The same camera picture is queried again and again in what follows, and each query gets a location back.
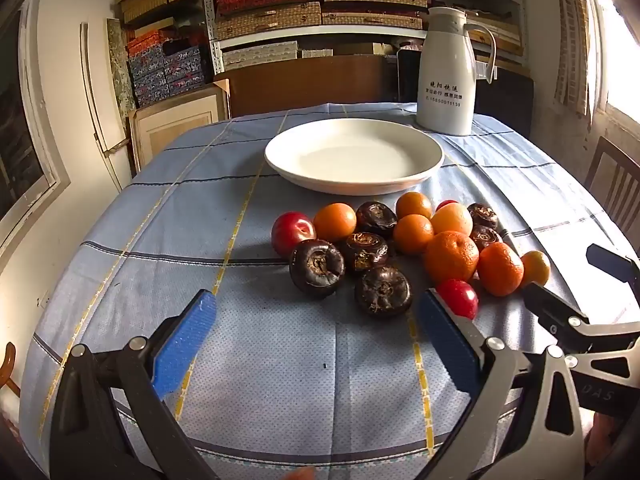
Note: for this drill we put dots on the stack of white patterned boxes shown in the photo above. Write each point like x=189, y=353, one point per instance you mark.
x=260, y=55

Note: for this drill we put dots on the bright window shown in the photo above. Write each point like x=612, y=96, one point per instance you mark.
x=625, y=60

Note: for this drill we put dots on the green marbled board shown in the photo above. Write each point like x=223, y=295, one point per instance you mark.
x=119, y=65

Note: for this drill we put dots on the pale orange tangerine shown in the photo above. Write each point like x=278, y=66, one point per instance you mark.
x=451, y=218

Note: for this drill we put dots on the long white board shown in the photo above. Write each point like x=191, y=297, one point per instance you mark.
x=97, y=100

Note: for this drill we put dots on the white framed dark panel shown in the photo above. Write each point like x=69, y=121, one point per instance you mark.
x=15, y=160

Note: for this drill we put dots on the black cabinet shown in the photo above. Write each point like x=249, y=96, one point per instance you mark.
x=505, y=100

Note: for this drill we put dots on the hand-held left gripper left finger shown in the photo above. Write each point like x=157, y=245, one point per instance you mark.
x=187, y=330

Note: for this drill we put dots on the white thermos jug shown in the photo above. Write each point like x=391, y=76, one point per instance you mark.
x=445, y=80

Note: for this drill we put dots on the dark water chestnut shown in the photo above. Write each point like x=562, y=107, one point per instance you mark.
x=364, y=251
x=376, y=217
x=383, y=290
x=485, y=236
x=482, y=215
x=316, y=267

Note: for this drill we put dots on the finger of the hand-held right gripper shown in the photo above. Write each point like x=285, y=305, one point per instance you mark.
x=612, y=262
x=550, y=305

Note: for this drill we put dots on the small yellow-orange tangerine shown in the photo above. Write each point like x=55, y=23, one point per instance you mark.
x=536, y=267

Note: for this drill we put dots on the curved wooden chair back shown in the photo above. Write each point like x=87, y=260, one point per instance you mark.
x=7, y=360

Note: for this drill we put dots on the white plate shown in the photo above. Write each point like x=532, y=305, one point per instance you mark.
x=350, y=160

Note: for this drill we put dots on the red plum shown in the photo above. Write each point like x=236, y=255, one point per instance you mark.
x=446, y=205
x=292, y=234
x=457, y=297

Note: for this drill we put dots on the blue checked tablecloth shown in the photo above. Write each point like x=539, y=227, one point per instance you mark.
x=300, y=370

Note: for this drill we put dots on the stack of blue patterned boxes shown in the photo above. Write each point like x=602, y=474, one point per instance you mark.
x=170, y=72

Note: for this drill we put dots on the stack of woven straw boxes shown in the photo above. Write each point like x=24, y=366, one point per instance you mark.
x=370, y=19

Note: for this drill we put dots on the brown wooden board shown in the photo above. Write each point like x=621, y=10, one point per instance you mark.
x=310, y=82

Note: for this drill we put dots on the bamboo blind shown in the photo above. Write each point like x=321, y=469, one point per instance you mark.
x=575, y=35

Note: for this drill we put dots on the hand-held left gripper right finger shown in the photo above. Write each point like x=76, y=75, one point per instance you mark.
x=442, y=332

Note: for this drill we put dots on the white metal shelf rack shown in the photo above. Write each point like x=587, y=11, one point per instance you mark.
x=208, y=10

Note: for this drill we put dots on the wooden picture frame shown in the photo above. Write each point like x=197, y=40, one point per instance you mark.
x=175, y=120

